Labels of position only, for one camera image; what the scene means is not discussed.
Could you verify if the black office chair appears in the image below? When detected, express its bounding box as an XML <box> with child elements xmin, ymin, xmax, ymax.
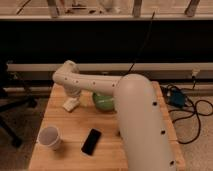
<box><xmin>0</xmin><ymin>60</ymin><xmax>38</xmax><ymax>149</ymax></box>

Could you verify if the white sponge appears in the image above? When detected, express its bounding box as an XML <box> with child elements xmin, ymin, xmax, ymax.
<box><xmin>62</xmin><ymin>98</ymin><xmax>80</xmax><ymax>112</ymax></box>

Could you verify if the black smartphone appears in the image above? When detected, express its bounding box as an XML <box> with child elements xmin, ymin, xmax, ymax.
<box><xmin>81</xmin><ymin>129</ymin><xmax>101</xmax><ymax>155</ymax></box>

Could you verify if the blue power box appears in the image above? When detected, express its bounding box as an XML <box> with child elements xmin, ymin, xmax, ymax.
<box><xmin>169</xmin><ymin>91</ymin><xmax>185</xmax><ymax>108</ymax></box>

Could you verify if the white paper cup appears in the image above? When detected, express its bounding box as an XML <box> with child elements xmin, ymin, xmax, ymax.
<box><xmin>37</xmin><ymin>126</ymin><xmax>62</xmax><ymax>150</ymax></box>

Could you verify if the green ceramic bowl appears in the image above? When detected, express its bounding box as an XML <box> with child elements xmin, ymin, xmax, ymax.
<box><xmin>92</xmin><ymin>93</ymin><xmax>114</xmax><ymax>112</ymax></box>

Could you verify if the thin black rod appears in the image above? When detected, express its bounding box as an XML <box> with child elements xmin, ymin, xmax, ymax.
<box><xmin>123</xmin><ymin>11</ymin><xmax>155</xmax><ymax>76</ymax></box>

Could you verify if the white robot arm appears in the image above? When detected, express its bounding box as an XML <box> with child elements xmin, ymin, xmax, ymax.
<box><xmin>53</xmin><ymin>60</ymin><xmax>177</xmax><ymax>171</ymax></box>

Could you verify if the black cable bundle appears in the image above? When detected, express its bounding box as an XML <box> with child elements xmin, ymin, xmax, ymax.
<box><xmin>161</xmin><ymin>83</ymin><xmax>213</xmax><ymax>146</ymax></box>

